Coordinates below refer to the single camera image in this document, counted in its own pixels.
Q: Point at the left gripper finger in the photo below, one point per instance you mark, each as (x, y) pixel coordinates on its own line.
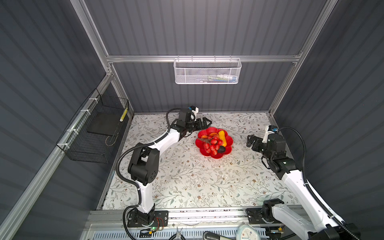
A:
(203, 122)
(199, 128)

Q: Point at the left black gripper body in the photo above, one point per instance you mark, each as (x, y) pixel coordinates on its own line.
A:
(190, 126)

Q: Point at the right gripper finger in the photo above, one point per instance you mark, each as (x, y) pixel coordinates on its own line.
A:
(251, 139)
(258, 146)

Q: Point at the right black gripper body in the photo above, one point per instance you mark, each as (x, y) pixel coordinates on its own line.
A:
(266, 154)

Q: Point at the yellow fake corn cob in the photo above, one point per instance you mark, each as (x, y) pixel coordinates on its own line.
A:
(222, 137)

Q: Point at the red fake grape bunch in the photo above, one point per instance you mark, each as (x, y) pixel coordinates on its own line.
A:
(208, 146)

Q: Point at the dark fake avocado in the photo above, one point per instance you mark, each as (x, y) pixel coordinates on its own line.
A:
(221, 150)

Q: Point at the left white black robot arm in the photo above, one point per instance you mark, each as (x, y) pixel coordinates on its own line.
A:
(145, 160)

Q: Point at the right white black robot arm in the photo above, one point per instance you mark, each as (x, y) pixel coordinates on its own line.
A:
(324, 223)

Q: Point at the red flower-shaped fruit bowl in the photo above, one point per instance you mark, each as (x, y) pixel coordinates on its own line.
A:
(215, 130)

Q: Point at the items in white basket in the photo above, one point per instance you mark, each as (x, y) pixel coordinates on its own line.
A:
(220, 79)

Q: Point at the yellow item in black basket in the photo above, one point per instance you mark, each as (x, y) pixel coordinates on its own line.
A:
(123, 114)

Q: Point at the white clock at front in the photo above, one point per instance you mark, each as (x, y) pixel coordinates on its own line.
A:
(246, 232)

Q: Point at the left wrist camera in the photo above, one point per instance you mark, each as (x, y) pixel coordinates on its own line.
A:
(194, 111)

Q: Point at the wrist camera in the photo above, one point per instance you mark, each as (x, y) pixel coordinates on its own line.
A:
(271, 129)
(194, 111)

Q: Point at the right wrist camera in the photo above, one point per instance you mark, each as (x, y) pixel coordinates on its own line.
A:
(271, 129)

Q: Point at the white wire mesh basket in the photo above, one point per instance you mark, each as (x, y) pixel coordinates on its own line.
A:
(188, 71)

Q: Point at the black wire basket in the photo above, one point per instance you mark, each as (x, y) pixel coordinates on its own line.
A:
(96, 131)

